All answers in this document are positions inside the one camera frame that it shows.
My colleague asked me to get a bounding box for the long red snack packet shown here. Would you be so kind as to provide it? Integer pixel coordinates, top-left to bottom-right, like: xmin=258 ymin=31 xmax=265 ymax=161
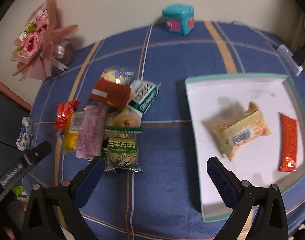
xmin=279 ymin=113 xmax=297 ymax=172

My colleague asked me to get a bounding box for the pink snack packet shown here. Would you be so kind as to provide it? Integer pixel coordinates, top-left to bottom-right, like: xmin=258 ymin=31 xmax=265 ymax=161
xmin=75 ymin=105 xmax=107 ymax=159

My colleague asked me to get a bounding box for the yellow cake packet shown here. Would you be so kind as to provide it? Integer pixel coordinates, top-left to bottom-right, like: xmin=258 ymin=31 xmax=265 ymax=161
xmin=63 ymin=109 xmax=86 ymax=153

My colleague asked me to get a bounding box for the green rice cracker packet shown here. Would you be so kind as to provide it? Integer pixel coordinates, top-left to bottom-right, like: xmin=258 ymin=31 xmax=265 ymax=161
xmin=104 ymin=125 xmax=143 ymax=173

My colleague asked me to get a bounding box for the small red snack packet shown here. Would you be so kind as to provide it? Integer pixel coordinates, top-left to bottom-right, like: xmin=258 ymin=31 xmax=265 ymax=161
xmin=54 ymin=99 xmax=80 ymax=130

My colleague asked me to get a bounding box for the beige bread packet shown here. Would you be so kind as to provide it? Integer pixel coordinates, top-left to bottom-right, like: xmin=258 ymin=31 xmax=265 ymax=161
xmin=202 ymin=101 xmax=271 ymax=161

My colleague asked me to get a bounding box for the round pastry packet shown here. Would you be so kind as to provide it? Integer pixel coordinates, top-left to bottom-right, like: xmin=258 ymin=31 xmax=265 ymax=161
xmin=112 ymin=108 xmax=141 ymax=128

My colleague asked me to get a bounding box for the dark red packet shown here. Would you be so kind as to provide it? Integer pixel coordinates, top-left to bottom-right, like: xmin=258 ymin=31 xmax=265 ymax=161
xmin=89 ymin=79 xmax=131 ymax=111

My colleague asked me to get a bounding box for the green white corn packet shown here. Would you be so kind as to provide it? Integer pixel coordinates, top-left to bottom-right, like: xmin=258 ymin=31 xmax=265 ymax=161
xmin=127 ymin=79 xmax=159 ymax=118

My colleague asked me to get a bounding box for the clear bun packet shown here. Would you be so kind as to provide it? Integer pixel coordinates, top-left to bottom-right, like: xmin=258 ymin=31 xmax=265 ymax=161
xmin=100 ymin=66 xmax=135 ymax=85

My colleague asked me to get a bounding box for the white tray with green rim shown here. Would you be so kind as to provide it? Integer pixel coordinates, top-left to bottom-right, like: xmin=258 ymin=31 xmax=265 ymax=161
xmin=185 ymin=73 xmax=305 ymax=222

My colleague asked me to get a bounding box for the blue plaid tablecloth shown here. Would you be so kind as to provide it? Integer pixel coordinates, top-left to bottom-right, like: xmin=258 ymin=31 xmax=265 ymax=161
xmin=30 ymin=22 xmax=293 ymax=239

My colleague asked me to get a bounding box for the pink flower bouquet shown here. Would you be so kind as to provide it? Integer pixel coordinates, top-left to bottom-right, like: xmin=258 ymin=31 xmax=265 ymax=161
xmin=10 ymin=0 xmax=78 ymax=81

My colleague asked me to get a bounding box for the black power adapter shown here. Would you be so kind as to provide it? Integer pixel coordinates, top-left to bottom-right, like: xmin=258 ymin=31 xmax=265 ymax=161
xmin=293 ymin=46 xmax=305 ymax=66

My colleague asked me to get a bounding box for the white power strip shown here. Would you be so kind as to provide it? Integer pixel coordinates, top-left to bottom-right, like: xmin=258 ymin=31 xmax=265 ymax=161
xmin=277 ymin=44 xmax=303 ymax=76

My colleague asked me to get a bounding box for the teal house toy box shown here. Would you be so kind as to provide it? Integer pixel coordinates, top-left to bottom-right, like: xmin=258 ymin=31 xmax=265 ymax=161
xmin=162 ymin=3 xmax=194 ymax=35

